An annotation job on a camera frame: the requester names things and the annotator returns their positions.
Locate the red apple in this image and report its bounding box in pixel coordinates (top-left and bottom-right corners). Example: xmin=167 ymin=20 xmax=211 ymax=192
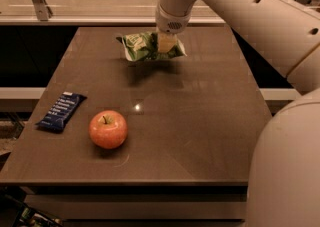
xmin=89 ymin=110 xmax=128 ymax=149

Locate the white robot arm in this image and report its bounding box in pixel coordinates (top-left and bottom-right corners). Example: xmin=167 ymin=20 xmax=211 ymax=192
xmin=156 ymin=0 xmax=320 ymax=227

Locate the brown table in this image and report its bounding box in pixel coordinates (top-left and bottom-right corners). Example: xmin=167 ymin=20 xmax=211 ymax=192
xmin=0 ymin=26 xmax=273 ymax=227

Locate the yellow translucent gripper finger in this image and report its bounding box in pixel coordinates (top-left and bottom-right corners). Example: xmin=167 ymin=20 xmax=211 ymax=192
xmin=157 ymin=32 xmax=177 ymax=53

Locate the dark blue snack bar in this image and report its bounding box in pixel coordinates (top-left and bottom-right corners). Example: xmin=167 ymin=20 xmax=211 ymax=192
xmin=37 ymin=92 xmax=86 ymax=132

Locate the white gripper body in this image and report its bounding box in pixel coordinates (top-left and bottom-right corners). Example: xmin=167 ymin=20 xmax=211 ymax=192
xmin=155 ymin=3 xmax=192 ymax=34

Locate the green jalapeno chip bag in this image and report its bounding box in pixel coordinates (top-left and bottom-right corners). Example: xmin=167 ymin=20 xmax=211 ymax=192
xmin=117 ymin=31 xmax=186 ymax=62

